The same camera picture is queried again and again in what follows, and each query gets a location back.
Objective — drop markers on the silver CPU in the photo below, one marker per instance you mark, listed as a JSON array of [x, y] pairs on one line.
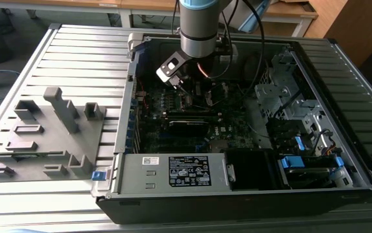
[[198, 100]]

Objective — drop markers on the metal CPU socket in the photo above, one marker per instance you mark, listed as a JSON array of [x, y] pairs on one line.
[[186, 104]]

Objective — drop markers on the grey case latch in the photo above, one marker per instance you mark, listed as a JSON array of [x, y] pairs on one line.
[[135, 40]]

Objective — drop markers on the green motherboard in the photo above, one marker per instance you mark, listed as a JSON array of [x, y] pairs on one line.
[[235, 116]]

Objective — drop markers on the black graphics card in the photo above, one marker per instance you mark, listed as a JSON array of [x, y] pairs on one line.
[[187, 128]]

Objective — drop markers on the metal drive cage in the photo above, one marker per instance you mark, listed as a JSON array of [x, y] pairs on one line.
[[270, 93]]

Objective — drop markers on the pale blue teach pendant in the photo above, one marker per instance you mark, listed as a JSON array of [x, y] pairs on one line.
[[249, 24]]

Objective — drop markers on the small brown chipset heatsink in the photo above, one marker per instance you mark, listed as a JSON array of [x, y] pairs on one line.
[[219, 144]]

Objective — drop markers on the black connector cluster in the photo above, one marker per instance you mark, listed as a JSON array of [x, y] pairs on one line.
[[283, 131]]

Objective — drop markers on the grey power supply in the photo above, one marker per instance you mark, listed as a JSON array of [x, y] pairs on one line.
[[134, 174]]

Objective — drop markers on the blue disk carrier with disk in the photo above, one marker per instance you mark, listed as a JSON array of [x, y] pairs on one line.
[[291, 161]]

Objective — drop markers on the blue table clamp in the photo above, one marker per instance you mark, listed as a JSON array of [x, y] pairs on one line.
[[99, 176]]

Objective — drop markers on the grey parts rack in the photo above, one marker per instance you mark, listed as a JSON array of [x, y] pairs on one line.
[[54, 145]]

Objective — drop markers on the wooden cabinet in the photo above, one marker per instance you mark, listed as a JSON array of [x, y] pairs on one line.
[[361, 29]]

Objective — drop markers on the black PC case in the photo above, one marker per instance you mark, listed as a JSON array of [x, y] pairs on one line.
[[206, 208]]

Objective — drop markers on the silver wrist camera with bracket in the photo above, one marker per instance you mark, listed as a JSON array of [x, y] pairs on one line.
[[170, 68]]

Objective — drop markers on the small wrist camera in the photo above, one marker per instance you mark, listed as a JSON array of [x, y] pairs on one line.
[[230, 54]]

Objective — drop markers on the wooden desk white frame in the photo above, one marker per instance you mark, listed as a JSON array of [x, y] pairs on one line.
[[283, 13], [59, 6]]

